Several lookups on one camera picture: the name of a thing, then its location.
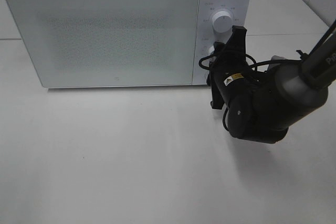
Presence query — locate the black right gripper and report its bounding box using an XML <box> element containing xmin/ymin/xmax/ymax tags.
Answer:
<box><xmin>206</xmin><ymin>25</ymin><xmax>263</xmax><ymax>110</ymax></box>

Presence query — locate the white timer knob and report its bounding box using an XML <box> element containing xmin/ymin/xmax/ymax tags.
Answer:
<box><xmin>208</xmin><ymin>45</ymin><xmax>215</xmax><ymax>60</ymax></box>

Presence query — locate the round white door button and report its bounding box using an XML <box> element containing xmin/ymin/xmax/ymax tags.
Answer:
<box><xmin>204</xmin><ymin>71</ymin><xmax>209</xmax><ymax>81</ymax></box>

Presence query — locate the white microwave door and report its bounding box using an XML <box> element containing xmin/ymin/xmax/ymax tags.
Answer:
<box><xmin>6</xmin><ymin>0</ymin><xmax>198</xmax><ymax>88</ymax></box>

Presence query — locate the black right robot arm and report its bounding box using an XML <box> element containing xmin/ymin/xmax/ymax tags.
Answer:
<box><xmin>205</xmin><ymin>25</ymin><xmax>335</xmax><ymax>144</ymax></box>

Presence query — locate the upper white power knob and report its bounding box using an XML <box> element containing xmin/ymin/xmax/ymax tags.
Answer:
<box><xmin>212</xmin><ymin>10</ymin><xmax>233</xmax><ymax>33</ymax></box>

